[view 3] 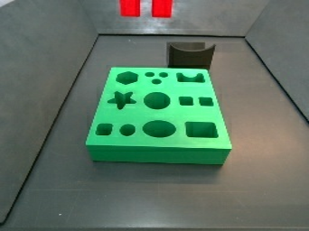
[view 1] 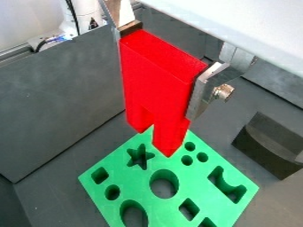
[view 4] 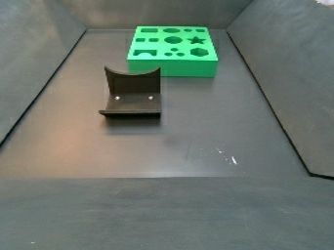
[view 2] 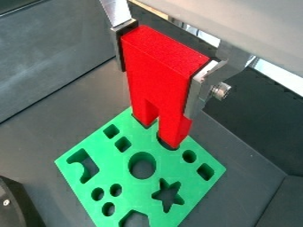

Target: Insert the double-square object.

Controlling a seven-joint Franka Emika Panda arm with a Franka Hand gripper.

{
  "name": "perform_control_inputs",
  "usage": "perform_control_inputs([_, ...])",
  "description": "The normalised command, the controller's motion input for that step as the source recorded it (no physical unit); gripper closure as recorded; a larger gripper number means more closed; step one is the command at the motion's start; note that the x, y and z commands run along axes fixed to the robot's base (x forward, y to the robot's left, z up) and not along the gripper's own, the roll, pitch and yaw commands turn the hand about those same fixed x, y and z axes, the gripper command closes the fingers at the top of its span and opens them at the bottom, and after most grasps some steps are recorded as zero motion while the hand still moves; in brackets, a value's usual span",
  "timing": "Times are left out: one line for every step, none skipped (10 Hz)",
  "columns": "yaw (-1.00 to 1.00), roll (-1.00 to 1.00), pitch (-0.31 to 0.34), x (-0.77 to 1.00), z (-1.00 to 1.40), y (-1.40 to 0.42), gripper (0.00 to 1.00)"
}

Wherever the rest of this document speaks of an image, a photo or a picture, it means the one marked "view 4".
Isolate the black curved holder bracket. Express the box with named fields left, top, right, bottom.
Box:
left=99, top=67, right=162, bottom=117

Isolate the green shape-sorter block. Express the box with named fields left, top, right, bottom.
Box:
left=127, top=26, right=218, bottom=77

